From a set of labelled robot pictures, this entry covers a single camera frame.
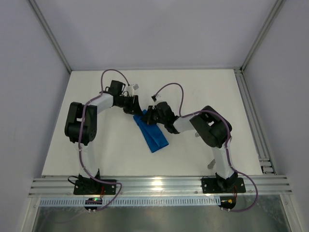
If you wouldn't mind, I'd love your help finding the aluminium front rail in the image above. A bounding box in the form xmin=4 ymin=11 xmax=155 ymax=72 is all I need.
xmin=28 ymin=175 xmax=292 ymax=197

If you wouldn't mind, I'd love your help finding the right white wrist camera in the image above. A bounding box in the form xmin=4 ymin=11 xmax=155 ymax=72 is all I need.
xmin=151 ymin=94 xmax=160 ymax=102

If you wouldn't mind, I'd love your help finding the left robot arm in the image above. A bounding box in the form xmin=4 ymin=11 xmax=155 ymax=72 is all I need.
xmin=64 ymin=80 xmax=142 ymax=183

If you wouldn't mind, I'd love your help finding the blue satin napkin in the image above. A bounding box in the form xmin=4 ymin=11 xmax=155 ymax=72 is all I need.
xmin=133 ymin=115 xmax=169 ymax=153

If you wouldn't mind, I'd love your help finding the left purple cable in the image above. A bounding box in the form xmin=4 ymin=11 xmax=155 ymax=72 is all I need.
xmin=77 ymin=69 xmax=123 ymax=211

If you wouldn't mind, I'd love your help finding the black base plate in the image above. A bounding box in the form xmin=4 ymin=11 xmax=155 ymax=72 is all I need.
xmin=73 ymin=176 xmax=116 ymax=195
xmin=201 ymin=177 xmax=246 ymax=194

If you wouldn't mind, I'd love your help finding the controller board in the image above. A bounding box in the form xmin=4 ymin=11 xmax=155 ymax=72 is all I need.
xmin=219 ymin=196 xmax=237 ymax=211
xmin=84 ymin=197 xmax=103 ymax=213

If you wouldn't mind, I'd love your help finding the aluminium frame post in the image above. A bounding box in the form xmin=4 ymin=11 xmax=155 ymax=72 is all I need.
xmin=240 ymin=0 xmax=286 ymax=72
xmin=26 ymin=0 xmax=72 ymax=74

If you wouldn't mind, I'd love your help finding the right aluminium side rail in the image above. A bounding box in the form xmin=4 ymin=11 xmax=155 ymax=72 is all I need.
xmin=234 ymin=69 xmax=277 ymax=175

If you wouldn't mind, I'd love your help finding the silver table knife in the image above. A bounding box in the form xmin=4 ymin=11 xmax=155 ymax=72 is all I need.
xmin=207 ymin=159 xmax=216 ymax=170

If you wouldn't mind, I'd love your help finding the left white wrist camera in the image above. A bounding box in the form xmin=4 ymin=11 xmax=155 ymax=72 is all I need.
xmin=126 ymin=84 xmax=139 ymax=96

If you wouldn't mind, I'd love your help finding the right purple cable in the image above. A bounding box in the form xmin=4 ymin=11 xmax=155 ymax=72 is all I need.
xmin=151 ymin=83 xmax=259 ymax=213

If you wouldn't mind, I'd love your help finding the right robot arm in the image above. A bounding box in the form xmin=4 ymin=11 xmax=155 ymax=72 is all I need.
xmin=141 ymin=101 xmax=238 ymax=192

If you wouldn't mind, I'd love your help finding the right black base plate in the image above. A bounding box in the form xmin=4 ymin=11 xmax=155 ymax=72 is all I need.
xmin=201 ymin=177 xmax=246 ymax=194

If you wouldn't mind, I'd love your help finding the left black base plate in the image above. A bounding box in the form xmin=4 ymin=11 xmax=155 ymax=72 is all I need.
xmin=73 ymin=176 xmax=116 ymax=195

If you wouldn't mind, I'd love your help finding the right controller board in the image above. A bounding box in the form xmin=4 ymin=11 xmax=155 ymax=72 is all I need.
xmin=219 ymin=196 xmax=237 ymax=211

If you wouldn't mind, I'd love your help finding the slotted grey cable duct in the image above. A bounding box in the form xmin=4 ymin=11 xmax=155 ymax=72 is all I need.
xmin=39 ymin=195 xmax=220 ymax=207

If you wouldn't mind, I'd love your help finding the left aluminium frame post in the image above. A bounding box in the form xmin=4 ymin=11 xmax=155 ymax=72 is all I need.
xmin=26 ymin=0 xmax=72 ymax=74

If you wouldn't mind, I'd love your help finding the left controller board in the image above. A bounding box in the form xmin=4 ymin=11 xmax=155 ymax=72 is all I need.
xmin=84 ymin=197 xmax=103 ymax=213

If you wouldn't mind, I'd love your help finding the right aluminium frame post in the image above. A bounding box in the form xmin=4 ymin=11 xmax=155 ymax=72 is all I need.
xmin=240 ymin=0 xmax=286 ymax=72

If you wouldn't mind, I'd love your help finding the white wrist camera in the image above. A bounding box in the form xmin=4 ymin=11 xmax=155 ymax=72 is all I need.
xmin=126 ymin=84 xmax=139 ymax=96
xmin=151 ymin=94 xmax=160 ymax=102

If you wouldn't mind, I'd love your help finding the purple cable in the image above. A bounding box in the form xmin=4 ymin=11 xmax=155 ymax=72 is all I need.
xmin=77 ymin=69 xmax=123 ymax=211
xmin=151 ymin=83 xmax=259 ymax=213

